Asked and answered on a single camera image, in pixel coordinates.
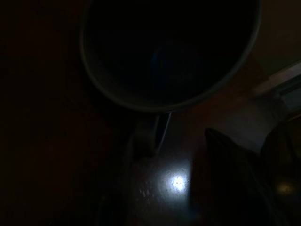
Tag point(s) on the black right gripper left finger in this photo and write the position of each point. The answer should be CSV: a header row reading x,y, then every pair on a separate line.
x,y
155,188

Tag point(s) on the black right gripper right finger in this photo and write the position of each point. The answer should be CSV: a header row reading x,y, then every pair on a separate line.
x,y
230,179

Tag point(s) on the black mug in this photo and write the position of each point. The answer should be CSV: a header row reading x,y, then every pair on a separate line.
x,y
164,47

